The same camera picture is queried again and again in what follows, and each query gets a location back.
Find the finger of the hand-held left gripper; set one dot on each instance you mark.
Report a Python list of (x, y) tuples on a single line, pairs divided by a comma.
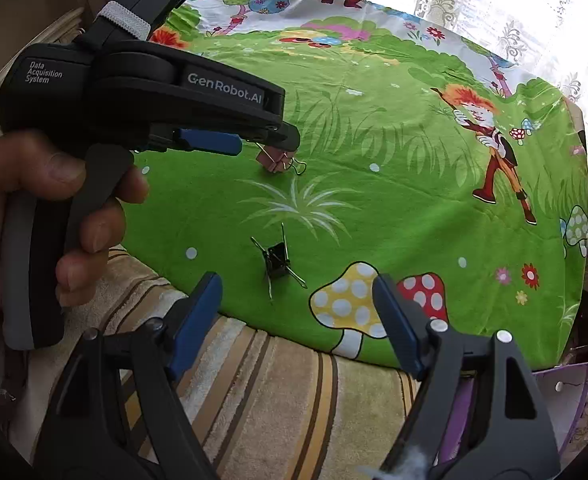
[(209, 142), (279, 137)]

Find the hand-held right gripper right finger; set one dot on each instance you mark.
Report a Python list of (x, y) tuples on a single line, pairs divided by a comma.
[(396, 330)]

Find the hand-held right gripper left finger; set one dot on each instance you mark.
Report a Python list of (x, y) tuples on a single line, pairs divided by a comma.
[(196, 320)]

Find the pink binder clip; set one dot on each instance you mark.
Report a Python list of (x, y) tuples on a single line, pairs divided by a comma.
[(273, 166)]

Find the black binder clip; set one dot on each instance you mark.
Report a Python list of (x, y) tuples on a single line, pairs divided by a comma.
[(275, 260)]

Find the person's left hand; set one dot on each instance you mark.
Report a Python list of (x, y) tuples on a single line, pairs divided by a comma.
[(14, 175)]

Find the striped towel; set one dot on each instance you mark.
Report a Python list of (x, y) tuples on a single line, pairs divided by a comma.
[(274, 410)]

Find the green cartoon printed cloth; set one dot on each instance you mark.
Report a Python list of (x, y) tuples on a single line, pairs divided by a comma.
[(399, 185)]

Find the purple box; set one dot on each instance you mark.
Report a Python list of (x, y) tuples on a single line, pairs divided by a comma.
[(564, 390)]

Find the white lace curtain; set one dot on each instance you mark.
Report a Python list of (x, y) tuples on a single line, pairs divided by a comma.
[(524, 10)]

